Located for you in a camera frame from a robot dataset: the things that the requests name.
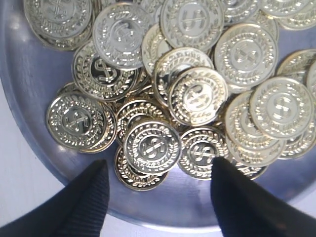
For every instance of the round silver metal plate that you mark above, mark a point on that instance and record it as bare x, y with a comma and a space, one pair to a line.
31, 74

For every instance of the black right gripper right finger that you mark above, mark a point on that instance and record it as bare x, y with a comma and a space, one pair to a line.
245, 209

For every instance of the gold dollar coin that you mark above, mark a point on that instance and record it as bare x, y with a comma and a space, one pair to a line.
192, 23
281, 108
61, 24
118, 33
196, 95
152, 146
99, 80
79, 122
200, 146
246, 54

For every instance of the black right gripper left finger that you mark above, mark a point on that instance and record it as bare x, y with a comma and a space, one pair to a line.
78, 210

